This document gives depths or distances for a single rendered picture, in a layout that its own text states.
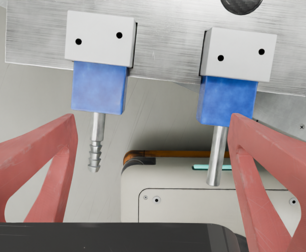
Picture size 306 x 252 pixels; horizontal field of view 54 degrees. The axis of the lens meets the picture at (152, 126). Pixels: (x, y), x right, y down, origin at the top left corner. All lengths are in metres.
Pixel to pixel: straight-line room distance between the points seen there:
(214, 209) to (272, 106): 0.63
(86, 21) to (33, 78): 0.96
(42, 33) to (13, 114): 0.97
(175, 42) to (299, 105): 0.16
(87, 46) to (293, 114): 0.22
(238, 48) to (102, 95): 0.11
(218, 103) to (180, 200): 0.68
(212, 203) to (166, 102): 0.41
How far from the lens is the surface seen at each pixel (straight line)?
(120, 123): 1.14
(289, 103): 0.35
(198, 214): 0.94
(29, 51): 0.28
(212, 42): 0.24
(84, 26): 0.24
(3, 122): 1.26
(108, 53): 0.24
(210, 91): 0.25
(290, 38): 0.29
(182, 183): 0.90
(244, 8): 0.28
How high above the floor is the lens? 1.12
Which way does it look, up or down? 81 degrees down
